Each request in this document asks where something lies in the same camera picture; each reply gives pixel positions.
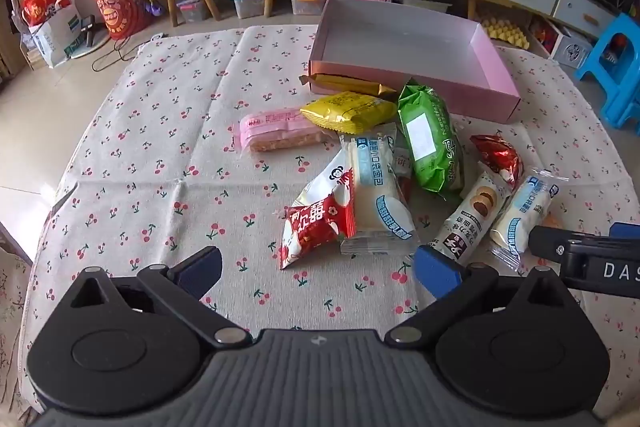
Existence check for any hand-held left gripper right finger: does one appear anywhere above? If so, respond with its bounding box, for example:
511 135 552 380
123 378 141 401
386 245 573 349

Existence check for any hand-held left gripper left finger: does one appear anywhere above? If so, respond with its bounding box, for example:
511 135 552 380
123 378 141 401
66 246 252 350

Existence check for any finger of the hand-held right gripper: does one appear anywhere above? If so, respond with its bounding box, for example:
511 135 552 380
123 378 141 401
529 224 576 264

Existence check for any white blue bread packet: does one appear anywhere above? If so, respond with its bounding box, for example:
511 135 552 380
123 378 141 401
489 167 571 268
339 124 416 255

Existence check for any white cookie packet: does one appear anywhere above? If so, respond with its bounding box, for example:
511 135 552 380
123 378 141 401
431 172 511 265

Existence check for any red foil snack packet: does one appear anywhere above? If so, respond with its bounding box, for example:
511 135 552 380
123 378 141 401
470 133 524 192

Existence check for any green chips bag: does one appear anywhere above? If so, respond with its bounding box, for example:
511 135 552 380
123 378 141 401
397 78 466 198

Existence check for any red white snack packet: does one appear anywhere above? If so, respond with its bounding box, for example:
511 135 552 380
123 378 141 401
278 159 357 270

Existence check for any pink snack packet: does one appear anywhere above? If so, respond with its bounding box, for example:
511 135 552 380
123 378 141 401
238 107 333 154

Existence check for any yellow snack packet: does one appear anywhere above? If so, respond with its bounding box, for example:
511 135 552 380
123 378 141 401
300 91 398 134

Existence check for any gold snack packet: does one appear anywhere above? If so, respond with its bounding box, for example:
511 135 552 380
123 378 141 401
299 73 398 98

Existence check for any pink cardboard box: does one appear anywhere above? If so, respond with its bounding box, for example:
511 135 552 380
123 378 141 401
307 0 522 124

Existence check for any cherry print cloth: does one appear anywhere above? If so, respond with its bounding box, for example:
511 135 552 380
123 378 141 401
20 27 640 427

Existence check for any white printed box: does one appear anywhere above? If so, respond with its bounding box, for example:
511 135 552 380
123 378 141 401
552 32 593 68

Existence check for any pale floral cloth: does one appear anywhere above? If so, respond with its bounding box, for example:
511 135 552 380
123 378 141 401
0 244 33 413

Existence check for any yellow egg tray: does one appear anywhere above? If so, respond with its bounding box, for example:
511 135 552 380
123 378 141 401
482 14 531 50

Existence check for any blue plastic stool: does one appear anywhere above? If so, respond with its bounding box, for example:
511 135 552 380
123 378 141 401
574 13 640 130

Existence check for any black handheld device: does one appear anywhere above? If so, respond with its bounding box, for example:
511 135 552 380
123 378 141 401
80 14 98 48

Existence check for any red printed gift bag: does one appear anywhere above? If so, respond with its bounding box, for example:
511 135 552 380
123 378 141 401
90 0 153 40

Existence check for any white paper bag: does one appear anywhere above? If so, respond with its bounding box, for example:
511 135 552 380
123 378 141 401
27 0 83 68

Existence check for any red plastic bag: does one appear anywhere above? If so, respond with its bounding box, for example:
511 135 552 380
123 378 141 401
22 0 66 28

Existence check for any black floor cable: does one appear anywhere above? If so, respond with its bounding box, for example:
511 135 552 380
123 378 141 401
91 34 146 72

